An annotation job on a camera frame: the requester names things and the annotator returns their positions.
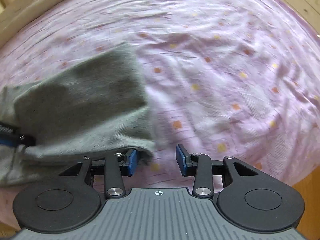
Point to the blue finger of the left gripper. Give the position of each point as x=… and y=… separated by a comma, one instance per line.
x=11, y=136

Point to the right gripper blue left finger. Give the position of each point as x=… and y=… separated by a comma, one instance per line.
x=117, y=166

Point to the grey speckled pants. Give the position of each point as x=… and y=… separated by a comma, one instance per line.
x=97, y=107

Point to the pink patterned bed sheet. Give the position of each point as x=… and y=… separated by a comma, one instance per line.
x=224, y=77

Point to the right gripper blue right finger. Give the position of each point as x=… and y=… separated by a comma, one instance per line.
x=198, y=166

